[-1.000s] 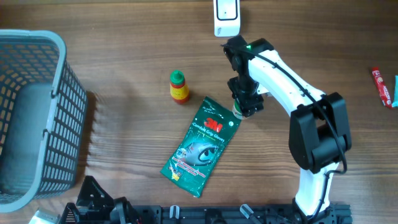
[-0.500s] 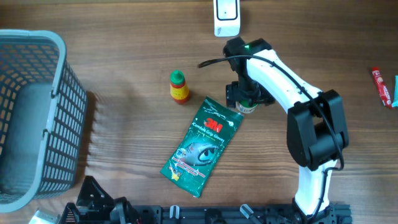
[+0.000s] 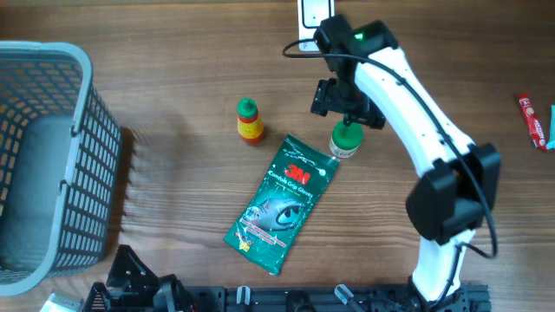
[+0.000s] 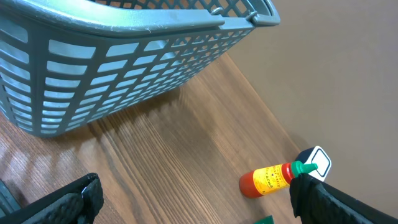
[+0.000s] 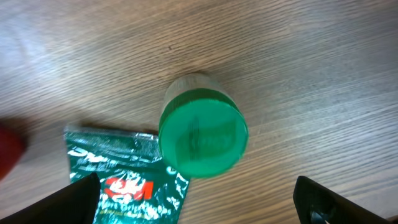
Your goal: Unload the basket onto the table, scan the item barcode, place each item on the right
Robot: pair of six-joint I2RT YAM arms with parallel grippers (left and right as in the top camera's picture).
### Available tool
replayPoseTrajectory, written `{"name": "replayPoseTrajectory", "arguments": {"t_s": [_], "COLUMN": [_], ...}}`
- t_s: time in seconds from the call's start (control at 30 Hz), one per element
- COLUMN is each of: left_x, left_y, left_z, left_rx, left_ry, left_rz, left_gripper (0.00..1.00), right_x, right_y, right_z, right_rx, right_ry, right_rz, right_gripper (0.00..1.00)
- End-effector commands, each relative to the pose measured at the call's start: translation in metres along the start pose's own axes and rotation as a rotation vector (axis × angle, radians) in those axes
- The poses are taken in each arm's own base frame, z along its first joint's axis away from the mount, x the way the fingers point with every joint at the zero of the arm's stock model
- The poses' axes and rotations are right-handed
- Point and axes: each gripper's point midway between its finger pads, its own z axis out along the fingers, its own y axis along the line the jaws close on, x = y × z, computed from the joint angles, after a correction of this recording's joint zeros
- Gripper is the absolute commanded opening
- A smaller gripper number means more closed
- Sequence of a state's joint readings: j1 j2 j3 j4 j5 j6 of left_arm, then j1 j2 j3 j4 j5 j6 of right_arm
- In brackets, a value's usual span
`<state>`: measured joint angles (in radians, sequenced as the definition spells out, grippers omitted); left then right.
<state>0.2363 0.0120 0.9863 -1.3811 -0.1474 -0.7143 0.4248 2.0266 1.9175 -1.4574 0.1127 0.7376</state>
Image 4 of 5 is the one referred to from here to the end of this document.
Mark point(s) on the green 3M glove packet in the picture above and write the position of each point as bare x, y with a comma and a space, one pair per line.
267, 220

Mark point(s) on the red yellow sauce bottle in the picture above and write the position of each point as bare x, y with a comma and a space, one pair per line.
260, 182

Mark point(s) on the white barcode scanner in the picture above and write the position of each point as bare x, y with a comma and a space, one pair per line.
316, 155

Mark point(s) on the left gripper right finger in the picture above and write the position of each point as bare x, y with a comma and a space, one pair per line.
314, 201

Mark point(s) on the grey plastic mesh basket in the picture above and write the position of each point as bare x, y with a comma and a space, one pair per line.
66, 63

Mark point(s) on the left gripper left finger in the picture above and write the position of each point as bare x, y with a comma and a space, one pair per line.
78, 202

